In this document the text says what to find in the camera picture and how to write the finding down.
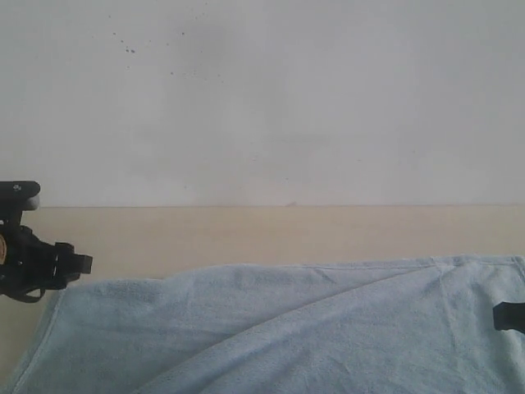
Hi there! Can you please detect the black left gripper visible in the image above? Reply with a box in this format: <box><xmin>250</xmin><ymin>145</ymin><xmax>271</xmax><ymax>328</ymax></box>
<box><xmin>1</xmin><ymin>224</ymin><xmax>93</xmax><ymax>302</ymax></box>

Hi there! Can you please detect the light blue fleece towel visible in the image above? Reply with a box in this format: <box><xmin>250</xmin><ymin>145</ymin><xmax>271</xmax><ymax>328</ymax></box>
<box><xmin>3</xmin><ymin>255</ymin><xmax>524</xmax><ymax>393</ymax></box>

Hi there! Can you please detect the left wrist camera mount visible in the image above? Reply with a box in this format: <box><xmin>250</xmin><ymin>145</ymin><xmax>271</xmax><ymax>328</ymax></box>
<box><xmin>0</xmin><ymin>181</ymin><xmax>41</xmax><ymax>226</ymax></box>

